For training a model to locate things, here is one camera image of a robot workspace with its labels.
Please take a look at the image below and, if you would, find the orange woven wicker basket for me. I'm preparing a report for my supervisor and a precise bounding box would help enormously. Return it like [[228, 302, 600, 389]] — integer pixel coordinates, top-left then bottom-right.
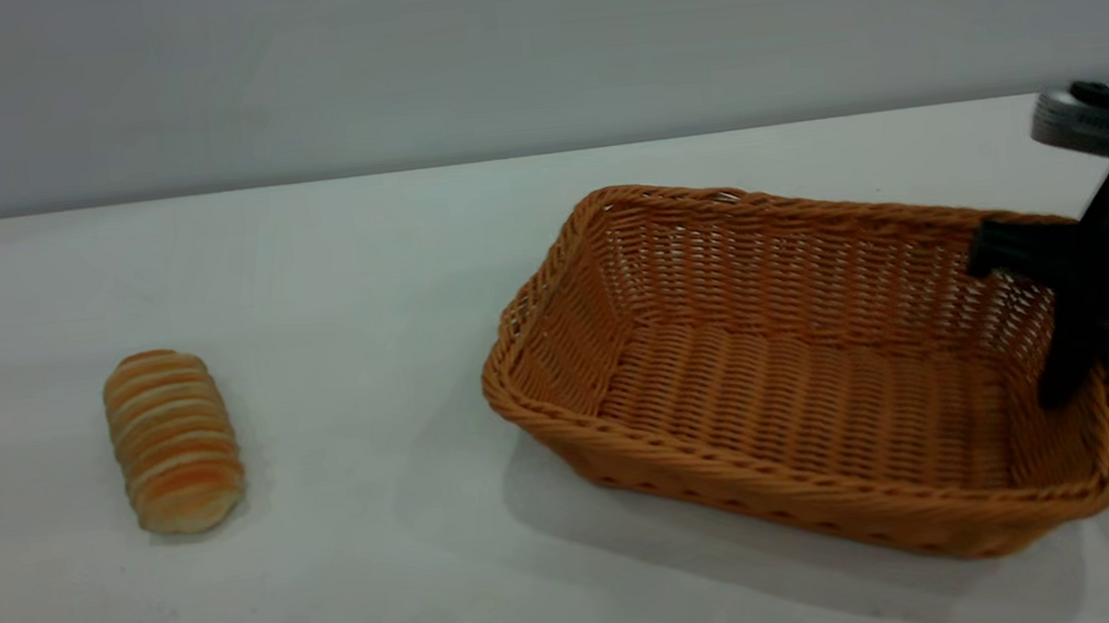
[[465, 143, 1109, 600]]

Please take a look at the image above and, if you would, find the striped spiral bread roll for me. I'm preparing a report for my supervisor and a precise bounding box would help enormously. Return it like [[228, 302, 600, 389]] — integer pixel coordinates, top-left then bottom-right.
[[100, 343, 251, 542]]

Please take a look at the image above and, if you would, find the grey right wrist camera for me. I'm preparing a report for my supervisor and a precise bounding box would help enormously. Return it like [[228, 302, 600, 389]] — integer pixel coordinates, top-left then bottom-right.
[[1027, 85, 1109, 166]]

